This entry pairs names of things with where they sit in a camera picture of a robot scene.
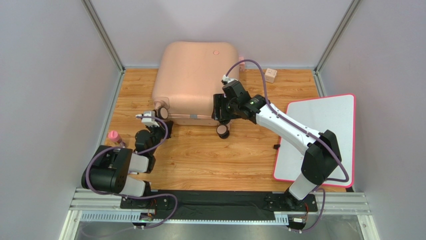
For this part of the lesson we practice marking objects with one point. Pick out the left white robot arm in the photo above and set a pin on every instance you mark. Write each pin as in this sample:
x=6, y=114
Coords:
x=109, y=171

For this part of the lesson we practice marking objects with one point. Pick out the pink capped bottle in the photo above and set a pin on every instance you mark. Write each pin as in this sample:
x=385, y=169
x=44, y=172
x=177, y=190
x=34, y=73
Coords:
x=116, y=138

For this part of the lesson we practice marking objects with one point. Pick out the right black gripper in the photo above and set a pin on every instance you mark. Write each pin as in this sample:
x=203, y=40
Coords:
x=217, y=107

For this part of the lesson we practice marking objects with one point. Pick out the pink suitcase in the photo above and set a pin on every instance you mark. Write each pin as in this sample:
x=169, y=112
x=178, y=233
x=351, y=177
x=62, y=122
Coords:
x=189, y=76

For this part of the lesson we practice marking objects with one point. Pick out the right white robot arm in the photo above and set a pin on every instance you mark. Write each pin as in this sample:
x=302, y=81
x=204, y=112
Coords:
x=320, y=150

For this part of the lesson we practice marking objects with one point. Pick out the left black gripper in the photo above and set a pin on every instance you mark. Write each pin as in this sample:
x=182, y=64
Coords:
x=161, y=127

